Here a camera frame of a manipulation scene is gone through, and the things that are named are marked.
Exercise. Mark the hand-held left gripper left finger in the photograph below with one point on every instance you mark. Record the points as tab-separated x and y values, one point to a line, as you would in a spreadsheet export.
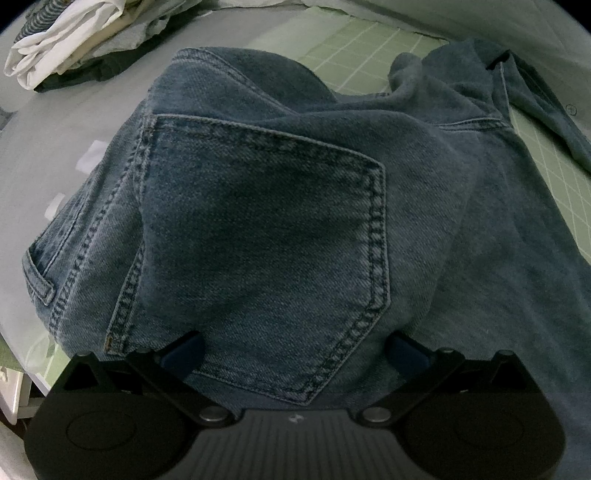
184	354

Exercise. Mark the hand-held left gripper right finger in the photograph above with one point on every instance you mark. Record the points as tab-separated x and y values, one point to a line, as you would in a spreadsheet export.
406	354

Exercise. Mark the blue denim jeans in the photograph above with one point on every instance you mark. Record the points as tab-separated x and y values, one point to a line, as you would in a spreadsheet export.
277	207

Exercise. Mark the white furniture piece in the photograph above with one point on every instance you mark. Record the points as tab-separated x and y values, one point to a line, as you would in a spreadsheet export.
11	392

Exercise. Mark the dark folded cloth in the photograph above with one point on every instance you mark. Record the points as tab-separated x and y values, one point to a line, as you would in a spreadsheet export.
101	69

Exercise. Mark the light grey cloth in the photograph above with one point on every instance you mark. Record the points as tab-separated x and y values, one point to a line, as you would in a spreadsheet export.
138	36

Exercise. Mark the white folded cloth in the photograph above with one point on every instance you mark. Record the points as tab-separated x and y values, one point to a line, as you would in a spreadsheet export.
55	41

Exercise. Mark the white carrot printed sheet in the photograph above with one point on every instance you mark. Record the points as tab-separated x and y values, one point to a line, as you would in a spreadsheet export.
485	23

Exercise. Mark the cream folded cloth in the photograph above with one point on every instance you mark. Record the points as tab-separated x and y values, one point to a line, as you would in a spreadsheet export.
131	14

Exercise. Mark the blue striped cloth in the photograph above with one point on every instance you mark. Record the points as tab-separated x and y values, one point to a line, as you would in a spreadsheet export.
44	18

